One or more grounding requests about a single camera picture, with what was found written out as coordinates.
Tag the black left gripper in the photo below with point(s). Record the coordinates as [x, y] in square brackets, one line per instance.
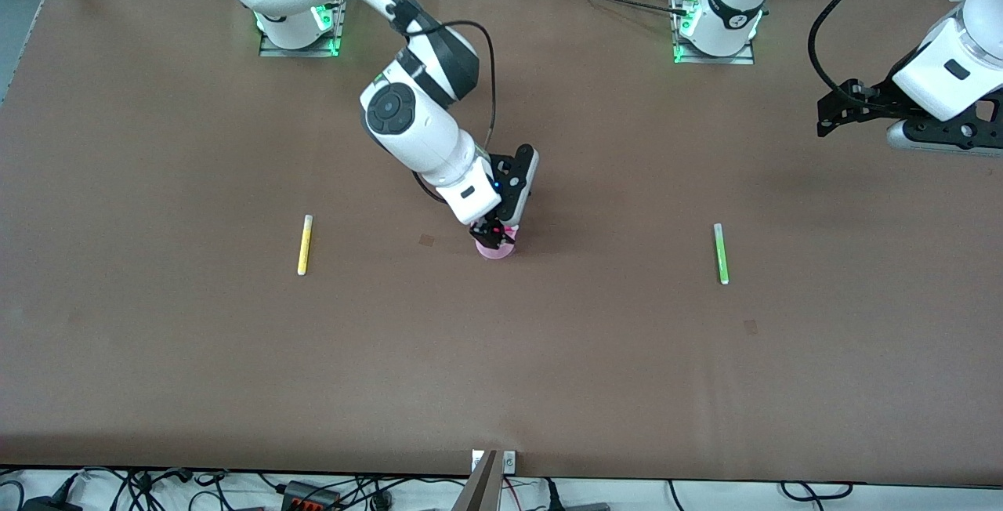
[876, 99]

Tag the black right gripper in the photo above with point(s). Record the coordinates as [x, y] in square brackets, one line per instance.
[491, 230]

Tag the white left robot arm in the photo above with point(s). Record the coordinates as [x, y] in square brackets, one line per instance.
[733, 9]

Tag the pink cup holder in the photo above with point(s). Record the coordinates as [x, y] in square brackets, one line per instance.
[495, 255]

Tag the yellow highlighter pen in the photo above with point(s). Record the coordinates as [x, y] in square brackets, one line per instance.
[305, 246]

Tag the green highlighter pen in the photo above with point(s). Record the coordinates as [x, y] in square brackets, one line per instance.
[721, 256]

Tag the black floor plug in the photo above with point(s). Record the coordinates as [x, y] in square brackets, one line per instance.
[576, 505]

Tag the black orange power strip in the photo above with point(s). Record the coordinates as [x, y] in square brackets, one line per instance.
[312, 495]

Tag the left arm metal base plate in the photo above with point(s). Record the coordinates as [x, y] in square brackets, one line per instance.
[717, 59]

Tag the metal table edge bracket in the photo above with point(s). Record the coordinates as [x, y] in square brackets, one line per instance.
[509, 462]

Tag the brown camera mount bar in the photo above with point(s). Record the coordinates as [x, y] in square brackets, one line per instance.
[479, 487]

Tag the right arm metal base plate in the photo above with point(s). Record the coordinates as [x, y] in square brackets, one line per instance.
[301, 47]

